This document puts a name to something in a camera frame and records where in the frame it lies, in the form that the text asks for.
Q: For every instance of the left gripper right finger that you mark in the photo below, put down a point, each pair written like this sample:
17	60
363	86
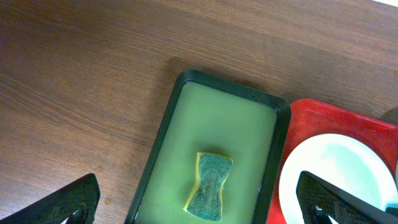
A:
323	202

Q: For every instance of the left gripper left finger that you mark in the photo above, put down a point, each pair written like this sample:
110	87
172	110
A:
73	203

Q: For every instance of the light blue plate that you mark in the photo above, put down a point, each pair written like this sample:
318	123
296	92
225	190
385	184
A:
342	161

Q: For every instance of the yellow green scrub sponge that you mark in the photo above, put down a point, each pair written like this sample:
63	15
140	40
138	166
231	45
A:
205	200

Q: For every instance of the red plastic tray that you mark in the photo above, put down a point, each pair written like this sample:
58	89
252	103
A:
312	118

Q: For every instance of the dark green soapy tray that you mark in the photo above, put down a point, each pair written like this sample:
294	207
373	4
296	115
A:
211	115

